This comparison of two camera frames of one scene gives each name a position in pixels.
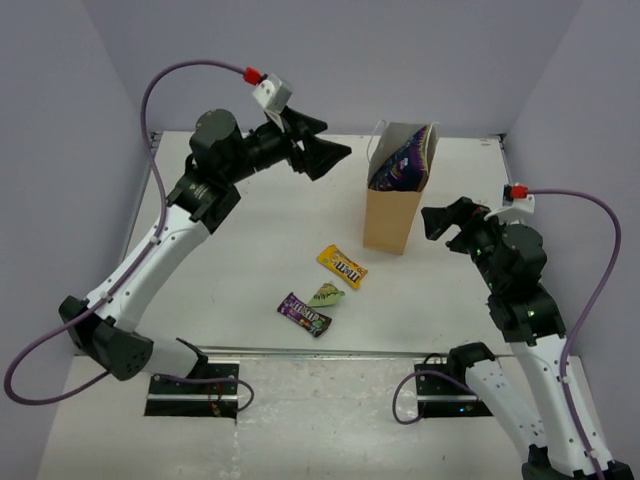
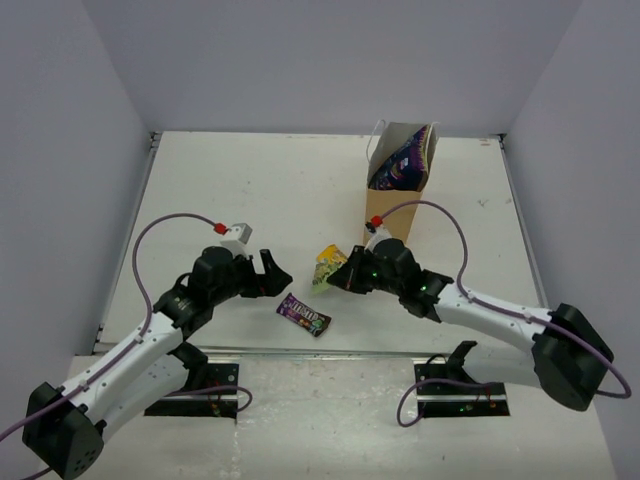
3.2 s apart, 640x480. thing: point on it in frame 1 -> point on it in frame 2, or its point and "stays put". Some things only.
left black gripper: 294,145 -> 260,279
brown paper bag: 390,212 stays put
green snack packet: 326,295 -> 322,271
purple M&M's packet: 312,321 stays put
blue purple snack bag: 406,166 stays put
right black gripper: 437,219 -> 348,276
